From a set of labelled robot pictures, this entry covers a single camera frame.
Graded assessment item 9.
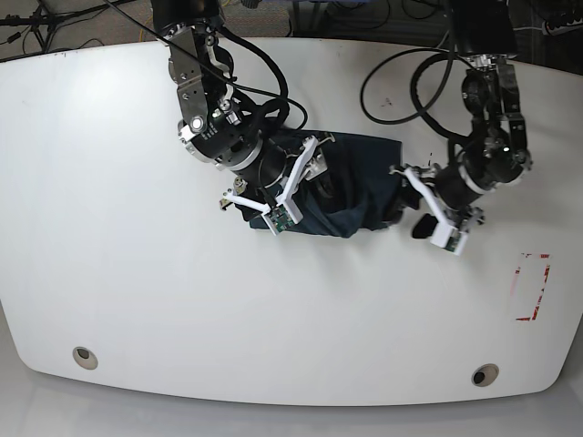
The right table cable grommet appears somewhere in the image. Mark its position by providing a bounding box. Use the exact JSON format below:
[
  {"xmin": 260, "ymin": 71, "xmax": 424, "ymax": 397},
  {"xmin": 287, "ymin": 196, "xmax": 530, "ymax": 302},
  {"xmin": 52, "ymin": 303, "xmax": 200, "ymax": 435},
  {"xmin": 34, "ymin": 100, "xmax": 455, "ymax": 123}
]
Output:
[{"xmin": 471, "ymin": 363, "xmax": 499, "ymax": 388}]

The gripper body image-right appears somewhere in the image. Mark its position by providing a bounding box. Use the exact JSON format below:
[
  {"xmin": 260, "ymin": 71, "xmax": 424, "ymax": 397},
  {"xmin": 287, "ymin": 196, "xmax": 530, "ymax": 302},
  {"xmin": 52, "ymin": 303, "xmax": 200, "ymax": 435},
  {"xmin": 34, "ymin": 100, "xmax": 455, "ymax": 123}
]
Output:
[{"xmin": 390, "ymin": 161, "xmax": 486, "ymax": 233}]

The wrist camera board image-left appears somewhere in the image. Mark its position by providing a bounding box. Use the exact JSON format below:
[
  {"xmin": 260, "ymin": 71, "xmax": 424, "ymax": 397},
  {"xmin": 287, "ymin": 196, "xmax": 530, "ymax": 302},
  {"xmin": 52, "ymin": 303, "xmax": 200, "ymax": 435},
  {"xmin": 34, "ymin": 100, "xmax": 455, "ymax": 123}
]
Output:
[{"xmin": 261, "ymin": 203, "xmax": 303, "ymax": 236}]

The left table cable grommet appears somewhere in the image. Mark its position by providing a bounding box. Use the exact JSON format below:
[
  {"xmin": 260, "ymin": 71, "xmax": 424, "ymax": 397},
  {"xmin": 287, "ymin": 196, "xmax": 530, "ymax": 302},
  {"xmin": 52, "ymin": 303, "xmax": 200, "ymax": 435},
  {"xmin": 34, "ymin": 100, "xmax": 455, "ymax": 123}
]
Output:
[{"xmin": 72, "ymin": 347, "xmax": 98, "ymax": 371}]

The black tripod stand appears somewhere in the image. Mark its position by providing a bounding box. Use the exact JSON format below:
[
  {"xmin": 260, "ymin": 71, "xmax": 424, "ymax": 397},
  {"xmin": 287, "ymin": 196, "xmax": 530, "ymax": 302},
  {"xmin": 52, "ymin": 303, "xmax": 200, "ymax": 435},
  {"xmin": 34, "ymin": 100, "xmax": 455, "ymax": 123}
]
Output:
[{"xmin": 1, "ymin": 1, "xmax": 108, "ymax": 56}]

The dark teal T-shirt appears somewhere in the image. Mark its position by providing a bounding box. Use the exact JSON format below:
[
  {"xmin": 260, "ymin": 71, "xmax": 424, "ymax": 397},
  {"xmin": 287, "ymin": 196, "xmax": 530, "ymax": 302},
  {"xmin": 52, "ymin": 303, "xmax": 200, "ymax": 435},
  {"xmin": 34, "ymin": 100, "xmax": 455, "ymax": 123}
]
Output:
[{"xmin": 288, "ymin": 132, "xmax": 403, "ymax": 239}]

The white power strip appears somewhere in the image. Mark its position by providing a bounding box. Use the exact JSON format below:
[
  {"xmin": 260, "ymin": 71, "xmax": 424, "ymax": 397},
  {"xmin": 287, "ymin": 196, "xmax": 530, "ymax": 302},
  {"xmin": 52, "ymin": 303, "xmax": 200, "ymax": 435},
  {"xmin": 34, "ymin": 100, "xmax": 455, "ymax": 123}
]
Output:
[{"xmin": 542, "ymin": 9, "xmax": 583, "ymax": 36}]

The wrist camera board image-right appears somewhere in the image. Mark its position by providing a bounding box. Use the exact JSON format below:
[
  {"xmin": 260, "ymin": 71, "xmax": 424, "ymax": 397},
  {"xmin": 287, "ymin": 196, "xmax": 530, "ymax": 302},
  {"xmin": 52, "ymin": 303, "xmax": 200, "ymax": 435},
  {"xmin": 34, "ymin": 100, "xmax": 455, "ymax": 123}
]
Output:
[{"xmin": 430, "ymin": 222, "xmax": 468, "ymax": 256}]

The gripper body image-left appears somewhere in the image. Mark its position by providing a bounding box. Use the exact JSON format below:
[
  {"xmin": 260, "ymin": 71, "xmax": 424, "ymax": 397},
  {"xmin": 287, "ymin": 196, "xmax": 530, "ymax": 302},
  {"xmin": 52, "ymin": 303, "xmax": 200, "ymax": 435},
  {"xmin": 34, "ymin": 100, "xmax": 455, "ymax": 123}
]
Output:
[{"xmin": 217, "ymin": 131, "xmax": 335, "ymax": 212}]

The red tape rectangle marking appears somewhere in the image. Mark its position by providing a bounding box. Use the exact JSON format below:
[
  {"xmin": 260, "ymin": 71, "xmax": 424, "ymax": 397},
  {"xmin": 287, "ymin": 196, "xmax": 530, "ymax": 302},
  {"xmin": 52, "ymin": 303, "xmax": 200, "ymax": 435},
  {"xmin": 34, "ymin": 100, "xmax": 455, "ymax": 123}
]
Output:
[{"xmin": 510, "ymin": 252, "xmax": 551, "ymax": 321}]

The table cable grommet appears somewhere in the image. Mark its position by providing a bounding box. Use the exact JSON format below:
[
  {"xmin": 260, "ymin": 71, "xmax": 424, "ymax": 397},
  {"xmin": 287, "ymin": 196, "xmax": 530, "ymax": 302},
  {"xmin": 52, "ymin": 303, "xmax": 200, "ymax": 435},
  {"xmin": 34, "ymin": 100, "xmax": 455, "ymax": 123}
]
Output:
[
  {"xmin": 72, "ymin": 347, "xmax": 98, "ymax": 371},
  {"xmin": 471, "ymin": 363, "xmax": 499, "ymax": 388}
]

